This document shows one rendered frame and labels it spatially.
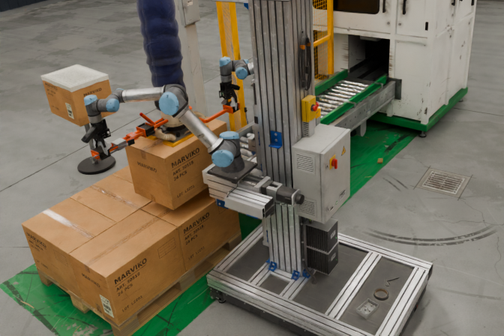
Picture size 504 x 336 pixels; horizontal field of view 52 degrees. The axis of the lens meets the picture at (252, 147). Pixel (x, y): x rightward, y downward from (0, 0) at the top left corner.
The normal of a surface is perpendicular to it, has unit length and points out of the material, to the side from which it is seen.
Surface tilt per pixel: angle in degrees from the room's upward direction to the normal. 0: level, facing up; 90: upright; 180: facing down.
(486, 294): 0
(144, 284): 90
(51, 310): 0
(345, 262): 0
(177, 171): 91
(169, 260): 90
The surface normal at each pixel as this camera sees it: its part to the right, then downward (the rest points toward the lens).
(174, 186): 0.77, 0.25
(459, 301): -0.08, -0.88
